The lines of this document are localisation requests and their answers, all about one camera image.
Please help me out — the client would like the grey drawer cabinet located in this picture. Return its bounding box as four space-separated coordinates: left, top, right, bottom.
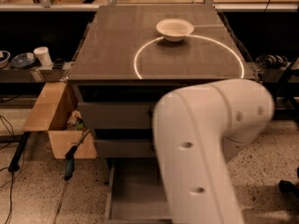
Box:
67 4 256 224

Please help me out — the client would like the white paper bowl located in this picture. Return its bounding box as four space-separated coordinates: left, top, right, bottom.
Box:
156 19 194 42

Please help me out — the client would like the coiled black cable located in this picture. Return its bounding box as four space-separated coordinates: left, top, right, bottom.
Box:
255 53 289 69

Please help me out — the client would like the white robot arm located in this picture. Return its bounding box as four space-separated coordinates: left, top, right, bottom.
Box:
152 79 274 224

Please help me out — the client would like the black chair caster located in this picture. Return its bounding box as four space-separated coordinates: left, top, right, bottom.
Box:
278 180 299 198

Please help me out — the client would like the black bar on floor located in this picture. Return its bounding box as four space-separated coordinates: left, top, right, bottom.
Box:
8 132 30 173

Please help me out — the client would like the grey middle drawer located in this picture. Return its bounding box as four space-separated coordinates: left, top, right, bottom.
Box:
94 139 155 158

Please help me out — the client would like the teal handled tool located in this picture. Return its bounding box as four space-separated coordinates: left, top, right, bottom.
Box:
64 129 90 181

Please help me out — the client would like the grey bowl at left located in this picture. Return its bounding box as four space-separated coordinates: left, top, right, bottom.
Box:
0 50 10 69

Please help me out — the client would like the dark blue plate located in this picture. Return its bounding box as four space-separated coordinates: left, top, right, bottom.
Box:
10 52 36 69

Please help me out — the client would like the white paper cup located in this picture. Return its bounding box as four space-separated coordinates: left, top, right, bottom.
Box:
34 47 52 66

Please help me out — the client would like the grey side shelf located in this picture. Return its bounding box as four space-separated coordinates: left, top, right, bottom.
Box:
0 63 74 83

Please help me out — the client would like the open cardboard box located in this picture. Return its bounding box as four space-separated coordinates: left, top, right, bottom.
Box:
23 81 98 160

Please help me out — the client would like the grey top drawer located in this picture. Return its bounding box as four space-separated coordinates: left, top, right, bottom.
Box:
78 102 154 129

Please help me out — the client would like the grey open bottom drawer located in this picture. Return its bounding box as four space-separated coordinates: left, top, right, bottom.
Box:
105 158 172 224

